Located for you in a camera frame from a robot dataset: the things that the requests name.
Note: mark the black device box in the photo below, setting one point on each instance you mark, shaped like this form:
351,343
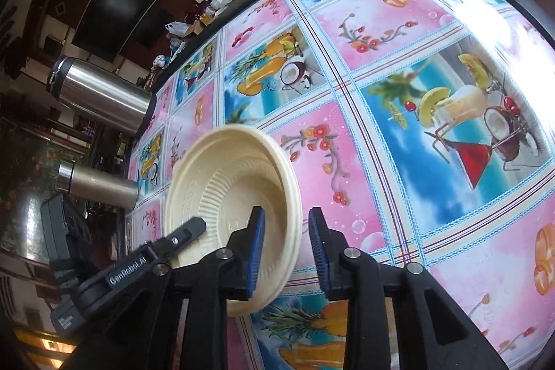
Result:
58,231

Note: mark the small steel thermos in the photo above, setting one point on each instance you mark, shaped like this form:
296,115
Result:
95,184

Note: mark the printed tablecloth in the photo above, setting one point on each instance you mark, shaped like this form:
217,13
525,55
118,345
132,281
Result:
390,114

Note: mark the cream plastic plate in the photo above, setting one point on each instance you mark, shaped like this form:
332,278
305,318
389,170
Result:
230,188
298,218

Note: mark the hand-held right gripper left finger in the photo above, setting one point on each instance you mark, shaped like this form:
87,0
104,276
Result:
256,253

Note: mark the black television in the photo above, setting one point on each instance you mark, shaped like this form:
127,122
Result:
121,6

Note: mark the large steel thermos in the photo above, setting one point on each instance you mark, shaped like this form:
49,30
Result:
104,97

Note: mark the white plastic bag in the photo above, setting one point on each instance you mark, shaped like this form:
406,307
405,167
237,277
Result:
177,28

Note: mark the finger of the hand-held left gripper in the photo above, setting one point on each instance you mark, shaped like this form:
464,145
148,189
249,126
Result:
184,233

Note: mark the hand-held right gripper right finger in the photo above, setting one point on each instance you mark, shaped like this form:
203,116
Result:
318,253

